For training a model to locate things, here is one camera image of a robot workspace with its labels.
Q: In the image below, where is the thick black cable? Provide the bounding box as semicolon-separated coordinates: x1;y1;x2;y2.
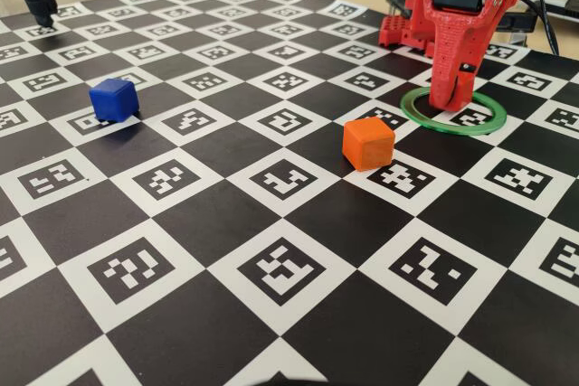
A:
515;0;562;56

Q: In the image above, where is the green ring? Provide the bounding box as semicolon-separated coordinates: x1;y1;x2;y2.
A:
399;87;508;137

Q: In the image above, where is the orange cube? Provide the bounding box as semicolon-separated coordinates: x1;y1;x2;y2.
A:
341;116;396;172

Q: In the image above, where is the blue cube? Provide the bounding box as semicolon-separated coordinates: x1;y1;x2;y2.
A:
88;78;140;124

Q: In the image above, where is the black white marker checkerboard mat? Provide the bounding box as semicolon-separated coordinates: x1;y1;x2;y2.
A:
0;0;579;386

